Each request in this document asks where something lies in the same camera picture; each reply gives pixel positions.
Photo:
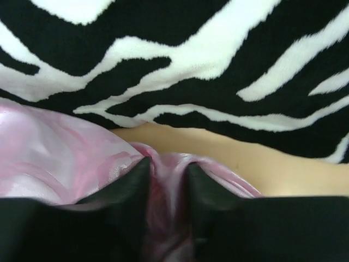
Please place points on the zebra print pillow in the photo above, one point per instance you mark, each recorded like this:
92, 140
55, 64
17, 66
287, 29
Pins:
270, 72

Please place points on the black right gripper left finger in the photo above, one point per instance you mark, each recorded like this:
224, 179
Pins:
108, 225

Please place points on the pink floral satin pillowcase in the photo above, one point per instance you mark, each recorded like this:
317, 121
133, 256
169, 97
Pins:
58, 160

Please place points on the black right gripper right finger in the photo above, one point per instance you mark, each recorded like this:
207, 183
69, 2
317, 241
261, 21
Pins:
227, 227

